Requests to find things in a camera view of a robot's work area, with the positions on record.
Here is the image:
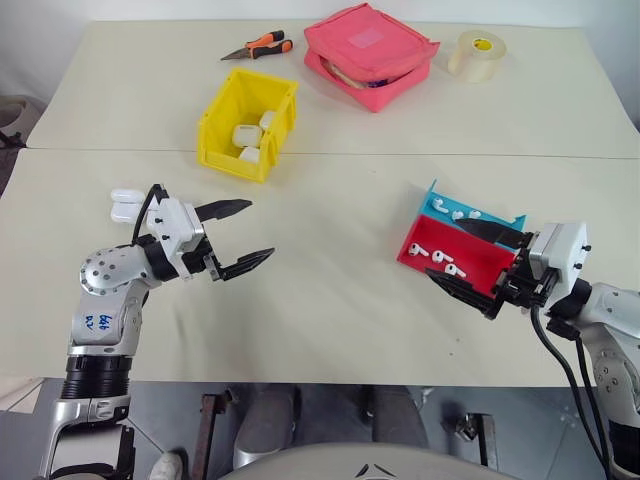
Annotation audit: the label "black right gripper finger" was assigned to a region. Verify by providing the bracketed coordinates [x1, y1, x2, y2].
[424, 267, 502, 320]
[456, 217, 535, 249]

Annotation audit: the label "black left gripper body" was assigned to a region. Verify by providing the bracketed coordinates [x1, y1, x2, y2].
[179, 236, 217, 279]

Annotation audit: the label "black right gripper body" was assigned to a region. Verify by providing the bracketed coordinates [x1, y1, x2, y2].
[492, 231, 557, 321]

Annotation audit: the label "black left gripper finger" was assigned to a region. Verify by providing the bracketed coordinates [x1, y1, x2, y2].
[208, 246, 277, 283]
[193, 198, 254, 225]

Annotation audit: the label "yellow plastic bin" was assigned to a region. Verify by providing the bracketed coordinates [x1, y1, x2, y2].
[196, 67, 301, 186]

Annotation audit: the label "red plastic tray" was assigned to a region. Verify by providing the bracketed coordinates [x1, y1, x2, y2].
[395, 214, 522, 297]

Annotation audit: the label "blue plastic tray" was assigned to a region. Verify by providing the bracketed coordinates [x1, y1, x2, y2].
[418, 177, 528, 234]

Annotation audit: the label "grey rounded leg shape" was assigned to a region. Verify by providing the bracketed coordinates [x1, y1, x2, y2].
[233, 384, 302, 467]
[368, 384, 432, 452]

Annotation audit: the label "rusty metal table leg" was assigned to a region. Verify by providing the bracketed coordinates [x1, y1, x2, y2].
[455, 411, 500, 472]
[191, 390, 235, 480]

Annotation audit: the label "orange black pliers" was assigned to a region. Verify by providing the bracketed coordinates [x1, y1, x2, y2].
[219, 30, 295, 63]

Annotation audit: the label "translucent tape roll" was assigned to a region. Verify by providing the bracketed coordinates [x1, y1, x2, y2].
[447, 28, 508, 85]

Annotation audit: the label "grey robot torso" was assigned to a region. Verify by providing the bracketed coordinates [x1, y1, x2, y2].
[218, 441, 522, 480]

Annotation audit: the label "white shoe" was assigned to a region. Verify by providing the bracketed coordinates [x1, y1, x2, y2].
[149, 448, 190, 480]

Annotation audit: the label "pink fabric pouch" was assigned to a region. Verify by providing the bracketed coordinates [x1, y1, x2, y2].
[303, 1, 442, 114]

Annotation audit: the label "grey chair base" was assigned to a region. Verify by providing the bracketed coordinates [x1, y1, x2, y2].
[0, 95, 32, 150]

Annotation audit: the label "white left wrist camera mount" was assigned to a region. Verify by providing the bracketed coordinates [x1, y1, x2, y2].
[143, 198, 207, 257]

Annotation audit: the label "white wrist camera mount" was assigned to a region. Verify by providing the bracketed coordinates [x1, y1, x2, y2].
[528, 220, 592, 297]
[143, 198, 207, 257]

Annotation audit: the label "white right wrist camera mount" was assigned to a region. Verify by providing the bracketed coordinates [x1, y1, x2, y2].
[528, 220, 592, 297]

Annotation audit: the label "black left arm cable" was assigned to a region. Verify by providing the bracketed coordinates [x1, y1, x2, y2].
[129, 183, 170, 247]

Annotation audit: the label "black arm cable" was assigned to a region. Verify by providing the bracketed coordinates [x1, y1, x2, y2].
[129, 183, 170, 247]
[528, 303, 617, 480]

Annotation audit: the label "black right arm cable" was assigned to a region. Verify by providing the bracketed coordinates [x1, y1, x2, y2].
[528, 303, 617, 480]

